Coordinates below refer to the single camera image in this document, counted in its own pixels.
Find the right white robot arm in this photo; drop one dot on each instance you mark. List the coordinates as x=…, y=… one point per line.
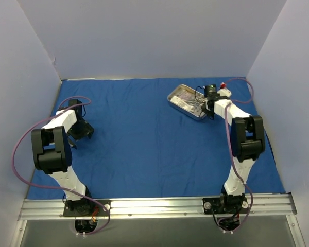
x=245, y=138

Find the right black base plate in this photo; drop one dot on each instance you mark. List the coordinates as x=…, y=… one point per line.
x=224, y=205

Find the stainless steel instrument tray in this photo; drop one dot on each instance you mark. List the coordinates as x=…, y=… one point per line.
x=188, y=101

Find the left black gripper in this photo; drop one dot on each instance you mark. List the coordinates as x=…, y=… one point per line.
x=85, y=131

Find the blue surgical cloth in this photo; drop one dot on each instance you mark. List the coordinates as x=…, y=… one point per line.
x=142, y=146

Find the back aluminium frame rail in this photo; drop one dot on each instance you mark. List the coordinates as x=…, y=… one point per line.
x=99, y=78

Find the aluminium frame rail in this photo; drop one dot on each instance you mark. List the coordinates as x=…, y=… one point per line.
x=151, y=208
x=99, y=78

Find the front aluminium frame rail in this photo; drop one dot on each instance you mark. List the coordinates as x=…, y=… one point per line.
x=151, y=208

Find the white sterile packet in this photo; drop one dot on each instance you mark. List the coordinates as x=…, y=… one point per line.
x=181, y=103

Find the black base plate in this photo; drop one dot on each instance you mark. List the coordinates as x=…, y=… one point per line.
x=84, y=207
x=224, y=205

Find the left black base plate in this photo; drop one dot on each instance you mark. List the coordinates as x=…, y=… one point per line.
x=84, y=207

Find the purple printed clear pouch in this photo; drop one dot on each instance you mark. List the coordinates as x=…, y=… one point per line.
x=186, y=95

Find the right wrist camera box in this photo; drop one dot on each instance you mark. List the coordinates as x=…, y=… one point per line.
x=223, y=91

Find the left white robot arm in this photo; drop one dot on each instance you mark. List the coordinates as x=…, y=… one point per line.
x=52, y=149

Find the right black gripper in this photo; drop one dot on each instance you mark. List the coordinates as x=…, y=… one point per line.
x=207, y=108

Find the pile of steel instruments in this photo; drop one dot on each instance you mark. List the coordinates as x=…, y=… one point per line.
x=196, y=107

